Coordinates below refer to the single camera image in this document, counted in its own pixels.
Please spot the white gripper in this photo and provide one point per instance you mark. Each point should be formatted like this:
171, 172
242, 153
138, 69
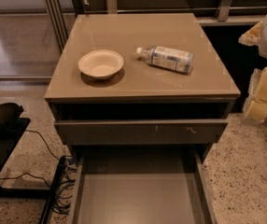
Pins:
258, 81

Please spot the blue label plastic bottle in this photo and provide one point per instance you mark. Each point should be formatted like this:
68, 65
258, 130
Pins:
174, 60

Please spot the brown drawer cabinet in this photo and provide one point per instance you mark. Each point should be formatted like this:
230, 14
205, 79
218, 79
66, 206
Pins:
140, 91

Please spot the open middle drawer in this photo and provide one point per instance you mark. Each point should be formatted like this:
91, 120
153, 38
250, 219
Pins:
148, 186

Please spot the closed top drawer front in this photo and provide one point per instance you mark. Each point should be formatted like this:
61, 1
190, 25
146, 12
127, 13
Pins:
140, 132

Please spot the white paper bowl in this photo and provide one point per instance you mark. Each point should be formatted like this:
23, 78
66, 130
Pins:
101, 64

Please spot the black power strip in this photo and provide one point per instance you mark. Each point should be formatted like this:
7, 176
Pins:
52, 191

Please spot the black stand with tray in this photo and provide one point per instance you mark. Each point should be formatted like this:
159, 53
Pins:
12, 127

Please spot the metal shelf frame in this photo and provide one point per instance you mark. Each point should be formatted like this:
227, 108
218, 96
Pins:
209, 12

